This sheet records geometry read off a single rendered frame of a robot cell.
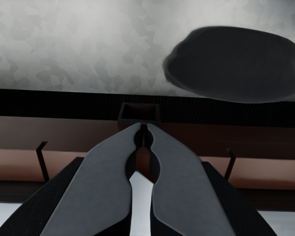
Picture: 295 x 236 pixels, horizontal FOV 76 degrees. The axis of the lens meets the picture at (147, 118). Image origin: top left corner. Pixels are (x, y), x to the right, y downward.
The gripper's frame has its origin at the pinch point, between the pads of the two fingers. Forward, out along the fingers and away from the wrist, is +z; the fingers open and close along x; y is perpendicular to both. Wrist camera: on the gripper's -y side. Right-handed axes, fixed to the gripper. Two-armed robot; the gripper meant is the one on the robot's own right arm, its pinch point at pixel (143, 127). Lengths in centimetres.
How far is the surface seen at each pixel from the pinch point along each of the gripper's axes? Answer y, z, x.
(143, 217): 10.5, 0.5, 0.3
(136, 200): 8.1, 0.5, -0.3
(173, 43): -3.2, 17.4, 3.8
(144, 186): 6.3, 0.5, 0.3
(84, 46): -2.2, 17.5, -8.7
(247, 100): 4.0, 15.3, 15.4
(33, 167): 6.9, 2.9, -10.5
